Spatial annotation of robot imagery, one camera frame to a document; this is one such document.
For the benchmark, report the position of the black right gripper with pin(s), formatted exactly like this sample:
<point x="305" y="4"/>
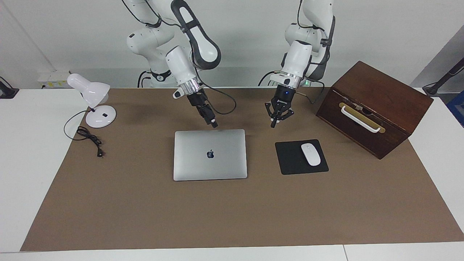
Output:
<point x="197" y="101"/>

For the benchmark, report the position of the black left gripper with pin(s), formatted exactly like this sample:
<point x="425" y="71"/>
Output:
<point x="283" y="98"/>

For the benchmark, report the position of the silver laptop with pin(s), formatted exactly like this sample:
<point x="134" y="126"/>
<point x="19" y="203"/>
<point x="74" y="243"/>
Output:
<point x="210" y="159"/>

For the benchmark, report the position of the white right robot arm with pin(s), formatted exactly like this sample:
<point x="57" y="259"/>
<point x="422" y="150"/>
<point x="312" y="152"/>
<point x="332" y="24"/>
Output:
<point x="203" y="47"/>

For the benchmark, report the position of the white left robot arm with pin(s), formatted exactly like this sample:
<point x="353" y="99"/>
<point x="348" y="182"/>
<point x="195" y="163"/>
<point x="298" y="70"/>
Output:
<point x="301" y="58"/>

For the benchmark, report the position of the black mouse pad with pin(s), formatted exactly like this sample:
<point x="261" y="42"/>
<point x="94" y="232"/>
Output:
<point x="290" y="159"/>

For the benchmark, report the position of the white computer mouse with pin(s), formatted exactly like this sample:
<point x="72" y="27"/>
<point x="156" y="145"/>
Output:
<point x="311" y="154"/>

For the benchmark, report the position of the brown table mat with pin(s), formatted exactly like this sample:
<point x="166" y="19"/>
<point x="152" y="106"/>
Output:
<point x="232" y="210"/>

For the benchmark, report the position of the dark brown wooden box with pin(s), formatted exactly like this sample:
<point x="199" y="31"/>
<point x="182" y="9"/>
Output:
<point x="391" y="105"/>

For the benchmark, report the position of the white desk lamp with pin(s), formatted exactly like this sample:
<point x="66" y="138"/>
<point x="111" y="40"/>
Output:
<point x="90" y="90"/>

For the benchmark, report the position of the black tripod stand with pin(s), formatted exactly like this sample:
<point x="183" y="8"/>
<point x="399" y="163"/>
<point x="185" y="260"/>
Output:
<point x="440" y="85"/>

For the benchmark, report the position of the blue bin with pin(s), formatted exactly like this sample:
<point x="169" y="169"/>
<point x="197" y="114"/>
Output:
<point x="457" y="108"/>

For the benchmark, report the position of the white wall power strip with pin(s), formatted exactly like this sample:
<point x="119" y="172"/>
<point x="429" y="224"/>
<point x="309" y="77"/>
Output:
<point x="52" y="78"/>

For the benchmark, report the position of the black clamp mount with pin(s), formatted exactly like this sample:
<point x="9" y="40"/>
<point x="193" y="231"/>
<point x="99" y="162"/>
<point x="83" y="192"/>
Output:
<point x="7" y="90"/>

